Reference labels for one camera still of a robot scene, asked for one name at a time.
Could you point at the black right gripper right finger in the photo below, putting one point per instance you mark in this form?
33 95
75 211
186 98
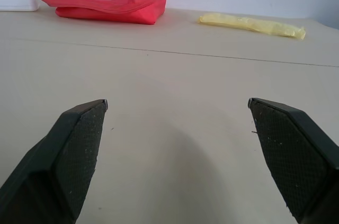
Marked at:
288 155

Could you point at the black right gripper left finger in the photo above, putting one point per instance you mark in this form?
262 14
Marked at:
66 160

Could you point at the yellow plastic wrapped packet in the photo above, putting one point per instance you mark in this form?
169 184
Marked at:
251 25

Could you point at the red fabric bag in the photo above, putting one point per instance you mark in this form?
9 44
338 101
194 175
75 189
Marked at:
106 5

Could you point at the white flat box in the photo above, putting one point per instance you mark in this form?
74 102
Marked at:
17 3

